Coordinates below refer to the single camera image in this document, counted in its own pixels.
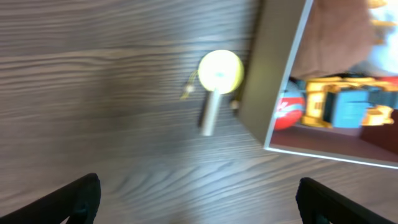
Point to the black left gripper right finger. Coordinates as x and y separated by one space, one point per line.
320 204

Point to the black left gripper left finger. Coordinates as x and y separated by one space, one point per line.
76 202

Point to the red robot ball toy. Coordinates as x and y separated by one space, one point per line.
290 107

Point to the yellow toy truck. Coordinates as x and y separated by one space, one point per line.
348 103

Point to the white duck plush toy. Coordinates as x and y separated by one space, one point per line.
382 59

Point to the wooden pellet drum toy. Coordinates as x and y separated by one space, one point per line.
219 72

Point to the brown plush toy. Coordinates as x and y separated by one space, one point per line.
337 36

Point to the white cardboard box pink inside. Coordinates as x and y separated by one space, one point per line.
279 29

